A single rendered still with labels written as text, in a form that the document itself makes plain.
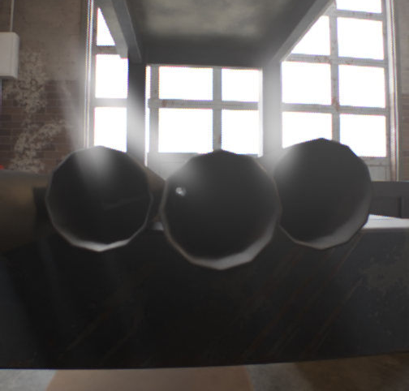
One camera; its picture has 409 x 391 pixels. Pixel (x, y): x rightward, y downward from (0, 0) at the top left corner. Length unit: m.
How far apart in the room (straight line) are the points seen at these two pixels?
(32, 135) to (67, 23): 1.20
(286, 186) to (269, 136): 1.25
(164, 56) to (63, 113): 2.22
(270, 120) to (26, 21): 3.11
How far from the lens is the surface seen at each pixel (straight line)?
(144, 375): 0.36
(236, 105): 3.54
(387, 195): 0.49
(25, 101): 3.73
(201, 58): 1.47
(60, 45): 3.79
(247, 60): 1.50
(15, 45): 3.85
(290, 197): 0.16
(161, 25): 1.33
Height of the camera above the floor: 0.23
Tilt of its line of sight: 1 degrees up
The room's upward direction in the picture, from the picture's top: straight up
